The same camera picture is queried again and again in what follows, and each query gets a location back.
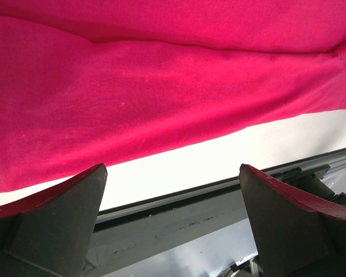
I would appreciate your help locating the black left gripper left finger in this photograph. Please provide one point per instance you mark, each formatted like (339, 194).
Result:
(48, 233)

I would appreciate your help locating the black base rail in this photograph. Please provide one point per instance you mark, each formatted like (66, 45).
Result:
(200, 232)

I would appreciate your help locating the crimson pink t shirt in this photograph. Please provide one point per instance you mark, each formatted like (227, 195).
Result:
(89, 82)

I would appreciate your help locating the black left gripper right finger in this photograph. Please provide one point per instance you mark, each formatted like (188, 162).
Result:
(296, 233)

